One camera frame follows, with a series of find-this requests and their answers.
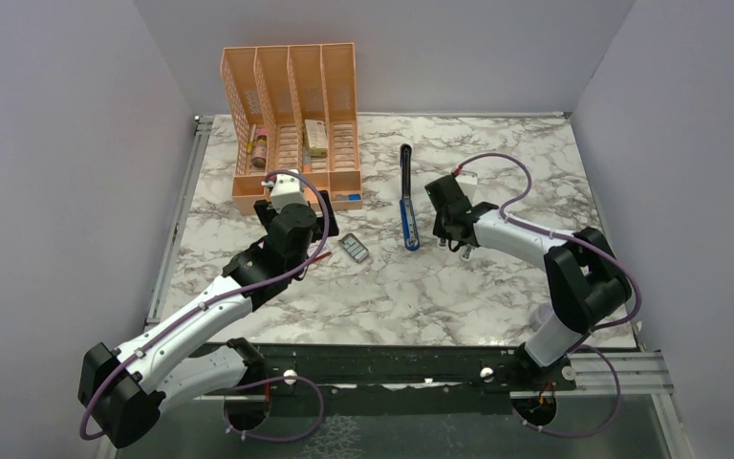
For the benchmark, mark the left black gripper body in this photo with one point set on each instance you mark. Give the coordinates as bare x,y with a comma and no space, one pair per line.
267,211

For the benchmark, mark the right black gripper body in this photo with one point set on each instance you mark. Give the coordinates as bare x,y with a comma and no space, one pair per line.
440,228

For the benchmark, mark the red staple box sleeve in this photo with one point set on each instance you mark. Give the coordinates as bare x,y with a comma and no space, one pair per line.
321,256

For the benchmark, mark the staple tray with staples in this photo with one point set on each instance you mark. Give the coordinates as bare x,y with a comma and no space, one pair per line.
354,248

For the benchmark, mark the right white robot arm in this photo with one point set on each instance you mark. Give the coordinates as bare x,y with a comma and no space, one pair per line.
585,284

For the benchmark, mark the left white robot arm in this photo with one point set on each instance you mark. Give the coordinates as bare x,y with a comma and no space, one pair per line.
125,389

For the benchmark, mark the yellow box in organizer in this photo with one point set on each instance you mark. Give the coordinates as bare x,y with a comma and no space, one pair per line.
316,138

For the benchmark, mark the orange desk organizer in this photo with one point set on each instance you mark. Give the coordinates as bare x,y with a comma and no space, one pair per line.
280,86

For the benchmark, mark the clear plastic cup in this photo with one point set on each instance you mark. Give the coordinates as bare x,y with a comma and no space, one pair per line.
543,317

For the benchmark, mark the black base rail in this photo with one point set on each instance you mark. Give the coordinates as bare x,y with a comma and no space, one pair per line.
303,380

